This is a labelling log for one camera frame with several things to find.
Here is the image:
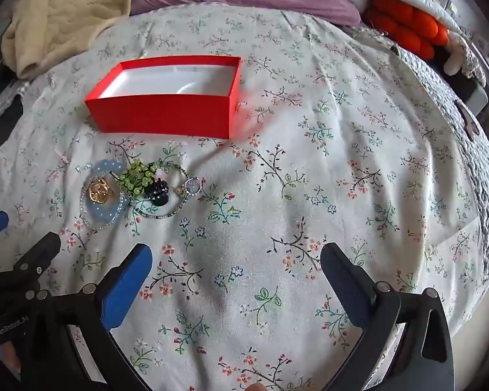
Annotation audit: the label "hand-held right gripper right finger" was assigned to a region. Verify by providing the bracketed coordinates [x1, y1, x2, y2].
[321, 243, 455, 391]

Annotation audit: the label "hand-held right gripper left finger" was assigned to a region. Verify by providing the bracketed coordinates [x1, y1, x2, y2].
[35, 243, 153, 391]

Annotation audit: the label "clear bead bracelet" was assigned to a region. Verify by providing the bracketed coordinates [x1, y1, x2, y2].
[80, 173, 125, 229]

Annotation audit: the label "light blue bead bracelet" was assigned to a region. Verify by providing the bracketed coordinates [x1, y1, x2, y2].
[83, 160, 128, 223]

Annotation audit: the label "thin dark bead bracelet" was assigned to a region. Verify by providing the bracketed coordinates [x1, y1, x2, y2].
[129, 162, 193, 219]

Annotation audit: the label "gold rings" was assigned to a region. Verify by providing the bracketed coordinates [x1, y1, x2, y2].
[88, 181, 115, 205]

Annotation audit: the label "green bead bracelet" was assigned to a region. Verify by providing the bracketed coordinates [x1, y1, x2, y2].
[120, 160, 160, 197]

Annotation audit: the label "red cardboard box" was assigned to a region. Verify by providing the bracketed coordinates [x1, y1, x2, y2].
[85, 56, 244, 141]

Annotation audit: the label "black bead cluster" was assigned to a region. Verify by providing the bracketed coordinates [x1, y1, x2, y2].
[143, 178, 171, 207]

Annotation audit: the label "floral bed sheet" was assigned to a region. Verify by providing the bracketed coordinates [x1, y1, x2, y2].
[0, 2, 489, 391]

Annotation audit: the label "grey quilted bedspread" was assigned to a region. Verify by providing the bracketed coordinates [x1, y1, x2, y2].
[350, 24, 489, 282]

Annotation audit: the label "beige fleece blanket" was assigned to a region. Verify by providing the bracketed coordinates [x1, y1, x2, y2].
[2, 0, 166, 79]

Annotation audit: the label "grey box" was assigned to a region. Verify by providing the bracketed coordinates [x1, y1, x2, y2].
[443, 49, 489, 111]

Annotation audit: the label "orange plush toy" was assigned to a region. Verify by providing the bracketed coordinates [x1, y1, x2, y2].
[366, 0, 450, 60]

